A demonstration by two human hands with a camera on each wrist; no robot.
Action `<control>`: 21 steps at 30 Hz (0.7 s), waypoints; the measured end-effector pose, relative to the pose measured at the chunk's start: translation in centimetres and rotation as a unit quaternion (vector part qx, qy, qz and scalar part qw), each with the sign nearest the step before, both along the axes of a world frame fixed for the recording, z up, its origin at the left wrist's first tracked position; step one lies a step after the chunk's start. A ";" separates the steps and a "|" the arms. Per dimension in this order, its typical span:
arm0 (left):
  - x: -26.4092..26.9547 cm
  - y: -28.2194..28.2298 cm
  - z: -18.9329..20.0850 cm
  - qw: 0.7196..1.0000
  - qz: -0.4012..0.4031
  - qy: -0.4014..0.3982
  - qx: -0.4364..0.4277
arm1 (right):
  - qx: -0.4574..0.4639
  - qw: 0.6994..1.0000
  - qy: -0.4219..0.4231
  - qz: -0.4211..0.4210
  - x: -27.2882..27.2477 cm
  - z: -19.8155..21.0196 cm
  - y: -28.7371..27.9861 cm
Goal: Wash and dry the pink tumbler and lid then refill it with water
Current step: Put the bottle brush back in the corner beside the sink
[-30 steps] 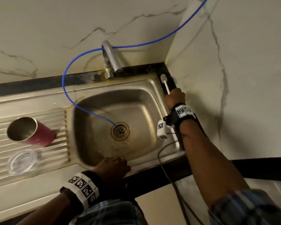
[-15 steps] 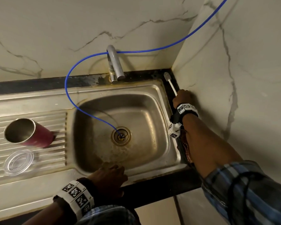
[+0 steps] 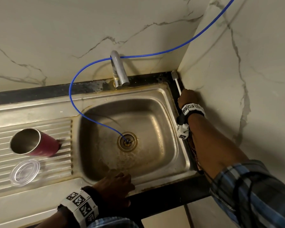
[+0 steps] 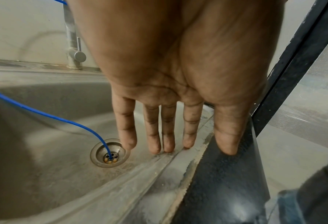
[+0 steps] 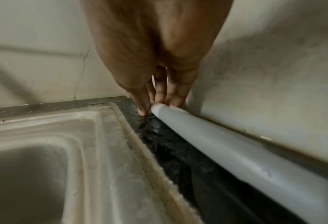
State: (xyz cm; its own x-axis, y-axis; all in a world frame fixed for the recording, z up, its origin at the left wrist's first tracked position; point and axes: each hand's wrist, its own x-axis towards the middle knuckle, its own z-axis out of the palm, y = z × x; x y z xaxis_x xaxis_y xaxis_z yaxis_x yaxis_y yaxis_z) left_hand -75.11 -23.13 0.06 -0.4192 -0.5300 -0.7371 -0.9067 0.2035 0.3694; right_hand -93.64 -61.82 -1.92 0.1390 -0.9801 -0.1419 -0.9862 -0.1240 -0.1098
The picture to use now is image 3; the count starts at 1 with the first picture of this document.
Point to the pink steel tumbler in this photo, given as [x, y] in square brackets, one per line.
[47, 146]

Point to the clear plastic lid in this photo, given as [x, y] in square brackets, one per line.
[25, 172]

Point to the black left wrist band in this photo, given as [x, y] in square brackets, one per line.
[80, 204]

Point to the thin blue tube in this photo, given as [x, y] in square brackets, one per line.
[71, 92]

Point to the stainless steel sink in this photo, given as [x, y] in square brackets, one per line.
[152, 130]

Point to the person's right hand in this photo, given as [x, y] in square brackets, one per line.
[188, 97]

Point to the white bottle brush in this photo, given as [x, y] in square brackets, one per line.
[177, 83]

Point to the person's left forearm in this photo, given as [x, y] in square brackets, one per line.
[52, 220]

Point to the person's left hand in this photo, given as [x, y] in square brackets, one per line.
[114, 189]

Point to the blue plaid clothing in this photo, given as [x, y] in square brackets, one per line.
[263, 199]

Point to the black right wrist band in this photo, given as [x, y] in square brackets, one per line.
[192, 109]

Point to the black wrist band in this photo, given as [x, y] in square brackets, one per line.
[80, 204]
[192, 109]

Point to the person's right forearm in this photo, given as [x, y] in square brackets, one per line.
[211, 144]

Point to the metal faucet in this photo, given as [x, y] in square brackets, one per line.
[120, 68]

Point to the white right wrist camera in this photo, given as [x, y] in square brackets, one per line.
[182, 131]

